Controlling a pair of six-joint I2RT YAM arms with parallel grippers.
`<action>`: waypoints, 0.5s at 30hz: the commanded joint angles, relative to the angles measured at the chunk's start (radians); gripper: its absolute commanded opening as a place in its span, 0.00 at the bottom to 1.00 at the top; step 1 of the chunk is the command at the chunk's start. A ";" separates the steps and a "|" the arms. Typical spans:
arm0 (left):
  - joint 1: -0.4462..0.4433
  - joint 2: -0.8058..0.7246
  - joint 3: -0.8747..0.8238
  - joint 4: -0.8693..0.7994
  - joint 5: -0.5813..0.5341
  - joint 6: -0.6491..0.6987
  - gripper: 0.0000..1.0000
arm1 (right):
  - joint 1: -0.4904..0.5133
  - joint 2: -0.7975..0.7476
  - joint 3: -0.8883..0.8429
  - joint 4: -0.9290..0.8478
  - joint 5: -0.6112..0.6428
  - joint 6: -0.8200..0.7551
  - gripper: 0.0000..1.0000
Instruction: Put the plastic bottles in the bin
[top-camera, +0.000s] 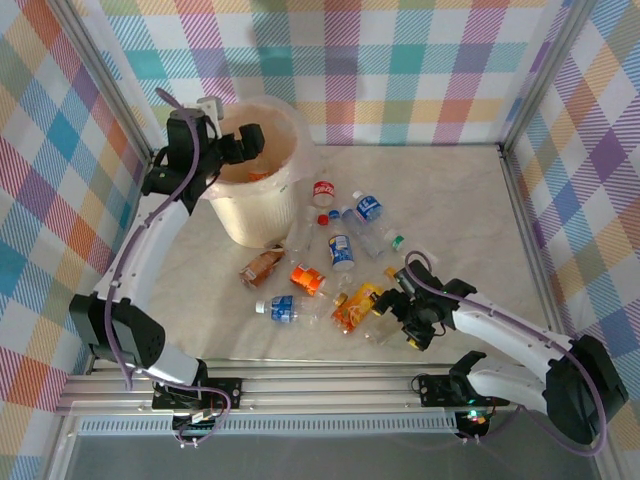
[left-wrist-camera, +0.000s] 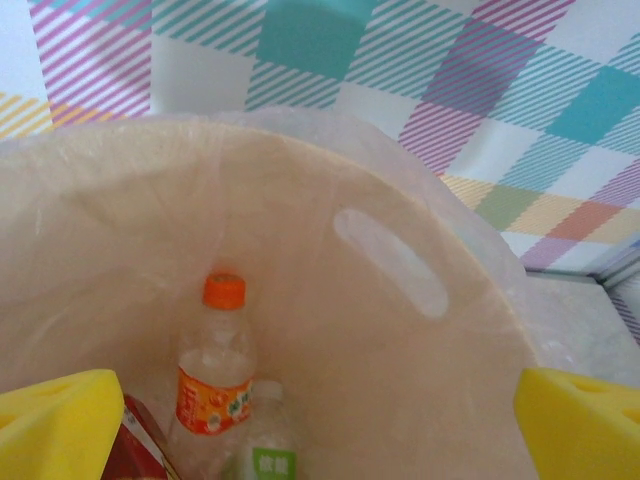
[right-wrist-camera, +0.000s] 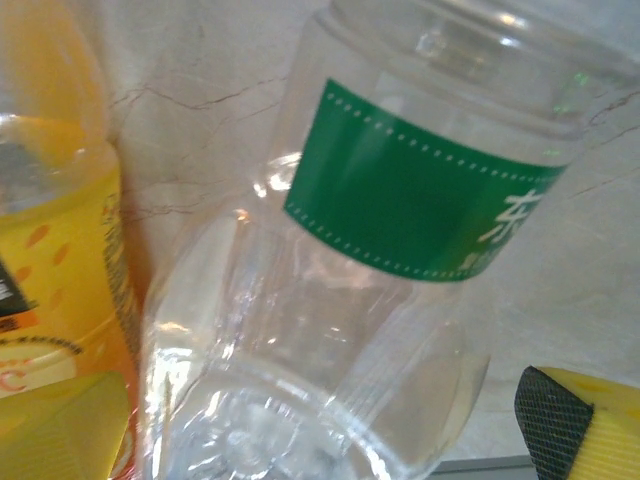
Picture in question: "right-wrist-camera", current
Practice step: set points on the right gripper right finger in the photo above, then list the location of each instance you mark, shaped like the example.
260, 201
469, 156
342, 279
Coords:
590, 430

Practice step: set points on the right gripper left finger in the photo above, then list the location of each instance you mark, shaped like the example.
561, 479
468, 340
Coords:
55, 430

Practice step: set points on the orange juice bottle yellow label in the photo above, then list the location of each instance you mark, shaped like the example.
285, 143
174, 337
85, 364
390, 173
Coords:
65, 250

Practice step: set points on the clear bottle green label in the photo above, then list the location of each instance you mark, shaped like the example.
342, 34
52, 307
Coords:
400, 200

